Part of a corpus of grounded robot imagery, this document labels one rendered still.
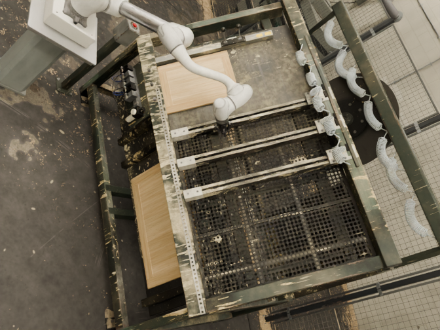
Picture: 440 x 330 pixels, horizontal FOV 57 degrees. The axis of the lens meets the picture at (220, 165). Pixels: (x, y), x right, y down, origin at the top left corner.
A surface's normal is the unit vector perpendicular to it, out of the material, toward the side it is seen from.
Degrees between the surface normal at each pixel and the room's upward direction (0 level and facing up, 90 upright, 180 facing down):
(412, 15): 90
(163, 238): 90
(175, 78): 57
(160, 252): 90
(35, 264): 0
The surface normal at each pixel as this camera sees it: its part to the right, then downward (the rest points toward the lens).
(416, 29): -0.63, -0.32
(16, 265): 0.77, -0.41
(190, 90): -0.08, -0.38
